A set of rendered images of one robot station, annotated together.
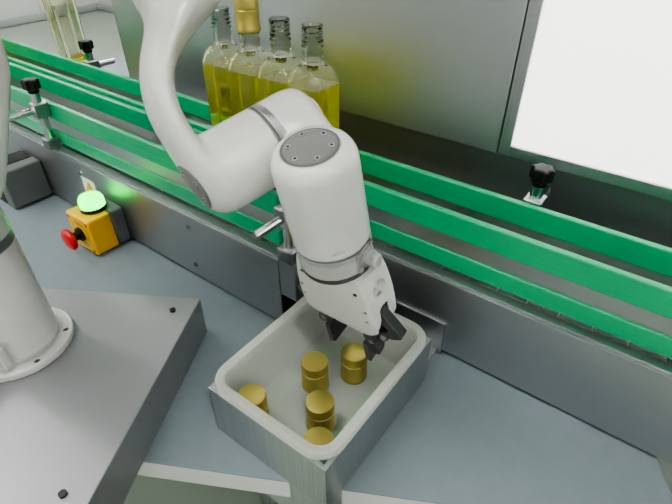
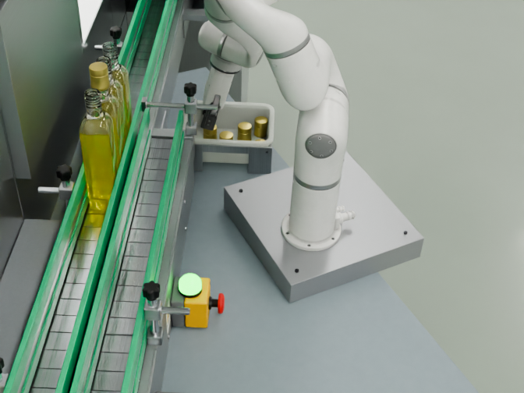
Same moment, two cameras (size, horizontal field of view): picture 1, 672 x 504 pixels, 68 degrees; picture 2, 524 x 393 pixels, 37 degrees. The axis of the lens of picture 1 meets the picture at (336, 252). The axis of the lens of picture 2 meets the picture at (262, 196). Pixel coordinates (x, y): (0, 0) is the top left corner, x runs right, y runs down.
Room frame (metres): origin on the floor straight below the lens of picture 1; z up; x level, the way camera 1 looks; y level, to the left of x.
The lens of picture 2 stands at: (1.26, 1.33, 1.92)
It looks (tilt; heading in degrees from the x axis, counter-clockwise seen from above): 40 degrees down; 234
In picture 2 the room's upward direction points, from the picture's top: 2 degrees clockwise
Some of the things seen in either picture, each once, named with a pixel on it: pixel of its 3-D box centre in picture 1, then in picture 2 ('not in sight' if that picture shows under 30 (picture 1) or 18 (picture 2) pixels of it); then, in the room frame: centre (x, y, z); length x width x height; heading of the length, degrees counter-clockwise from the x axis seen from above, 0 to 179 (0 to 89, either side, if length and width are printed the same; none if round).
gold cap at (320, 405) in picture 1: (320, 412); (244, 132); (0.36, 0.02, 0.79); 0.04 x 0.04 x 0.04
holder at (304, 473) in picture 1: (338, 368); (216, 138); (0.43, 0.00, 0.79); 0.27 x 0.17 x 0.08; 143
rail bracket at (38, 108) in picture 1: (29, 119); (167, 315); (0.87, 0.56, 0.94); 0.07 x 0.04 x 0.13; 143
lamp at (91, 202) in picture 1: (91, 201); (189, 284); (0.76, 0.43, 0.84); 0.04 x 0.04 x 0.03
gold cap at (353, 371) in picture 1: (353, 363); (210, 133); (0.43, -0.02, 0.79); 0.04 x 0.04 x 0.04
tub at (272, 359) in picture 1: (325, 377); (228, 135); (0.40, 0.01, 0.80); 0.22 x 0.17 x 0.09; 143
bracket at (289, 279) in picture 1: (310, 263); (173, 144); (0.57, 0.04, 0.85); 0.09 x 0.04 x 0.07; 143
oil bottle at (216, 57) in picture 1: (232, 110); (100, 159); (0.80, 0.17, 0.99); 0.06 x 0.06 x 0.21; 54
